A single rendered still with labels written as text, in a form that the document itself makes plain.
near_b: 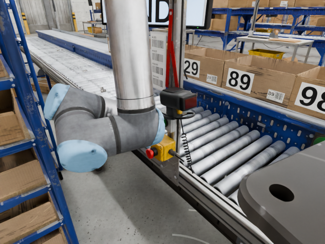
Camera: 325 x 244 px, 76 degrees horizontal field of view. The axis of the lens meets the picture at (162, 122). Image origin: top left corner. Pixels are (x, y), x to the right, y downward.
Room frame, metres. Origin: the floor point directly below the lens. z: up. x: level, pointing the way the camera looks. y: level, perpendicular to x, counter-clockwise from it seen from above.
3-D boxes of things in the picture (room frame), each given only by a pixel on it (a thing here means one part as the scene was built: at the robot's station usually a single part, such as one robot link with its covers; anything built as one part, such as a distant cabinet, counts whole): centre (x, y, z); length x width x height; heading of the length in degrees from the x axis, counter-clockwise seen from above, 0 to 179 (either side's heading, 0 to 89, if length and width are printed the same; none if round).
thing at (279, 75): (1.17, -0.60, 0.97); 0.39 x 0.29 x 0.17; 38
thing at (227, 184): (0.69, -0.39, 0.72); 0.52 x 0.05 x 0.05; 128
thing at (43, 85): (3.75, 2.03, 0.06); 0.69 x 0.47 x 0.13; 66
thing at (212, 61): (1.48, -0.35, 0.96); 0.39 x 0.29 x 0.17; 38
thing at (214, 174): (0.75, -0.35, 0.72); 0.52 x 0.05 x 0.05; 128
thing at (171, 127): (0.67, -0.02, 0.95); 0.07 x 0.03 x 0.07; 38
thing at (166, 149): (0.63, -0.02, 0.84); 0.15 x 0.09 x 0.07; 38
